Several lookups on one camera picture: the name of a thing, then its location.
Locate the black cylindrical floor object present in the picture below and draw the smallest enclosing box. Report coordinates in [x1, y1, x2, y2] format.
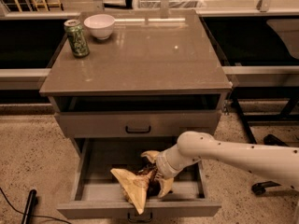
[21, 189, 38, 224]

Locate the brown chip bag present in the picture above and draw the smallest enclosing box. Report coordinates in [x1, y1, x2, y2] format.
[110, 166, 161, 215]

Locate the black floor cable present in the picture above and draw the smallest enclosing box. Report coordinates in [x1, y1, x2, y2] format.
[0, 187, 73, 224]

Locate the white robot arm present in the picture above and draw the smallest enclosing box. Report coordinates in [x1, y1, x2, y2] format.
[141, 131, 299, 191]

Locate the white wire basket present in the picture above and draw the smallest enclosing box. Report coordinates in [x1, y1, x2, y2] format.
[133, 0, 206, 9]

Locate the black middle drawer handle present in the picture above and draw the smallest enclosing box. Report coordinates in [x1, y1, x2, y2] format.
[127, 213, 153, 224]

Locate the green soda can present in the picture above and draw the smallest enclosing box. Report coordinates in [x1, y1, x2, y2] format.
[64, 19, 90, 58]

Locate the black chair base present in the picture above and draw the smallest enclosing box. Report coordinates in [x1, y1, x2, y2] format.
[231, 98, 299, 195]

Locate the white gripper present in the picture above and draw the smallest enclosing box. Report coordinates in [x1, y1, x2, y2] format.
[141, 145, 200, 198]

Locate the grey drawer cabinet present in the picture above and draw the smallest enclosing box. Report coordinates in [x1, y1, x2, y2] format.
[39, 9, 234, 161]

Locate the open middle drawer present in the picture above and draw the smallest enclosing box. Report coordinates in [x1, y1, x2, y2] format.
[58, 137, 221, 220]

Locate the black top drawer handle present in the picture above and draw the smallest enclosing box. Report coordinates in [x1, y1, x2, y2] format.
[125, 125, 151, 134]

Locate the black drawer handle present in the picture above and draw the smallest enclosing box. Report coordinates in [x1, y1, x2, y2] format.
[127, 213, 153, 224]
[125, 125, 151, 134]

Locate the white ceramic bowl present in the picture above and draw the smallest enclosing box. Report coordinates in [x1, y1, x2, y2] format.
[84, 14, 115, 40]

